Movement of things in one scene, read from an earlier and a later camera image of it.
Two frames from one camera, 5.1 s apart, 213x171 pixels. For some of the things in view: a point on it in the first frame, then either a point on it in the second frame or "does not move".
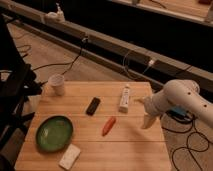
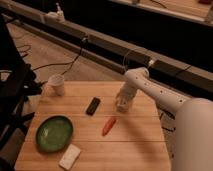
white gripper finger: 148,121 → 128,105
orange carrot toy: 108,126 does not move
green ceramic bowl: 54,133 does not move
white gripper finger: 140,100 → 119,102
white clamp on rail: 57,16 does not move
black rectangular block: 92,107 does not move
